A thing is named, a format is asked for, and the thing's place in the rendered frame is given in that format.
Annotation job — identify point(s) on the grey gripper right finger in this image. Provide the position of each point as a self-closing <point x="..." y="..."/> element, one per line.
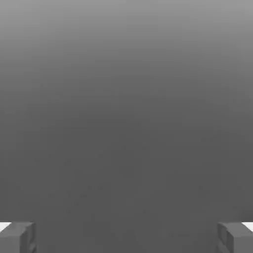
<point x="237" y="239"/>

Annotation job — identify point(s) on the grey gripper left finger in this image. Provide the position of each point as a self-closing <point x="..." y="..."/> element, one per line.
<point x="15" y="239"/>

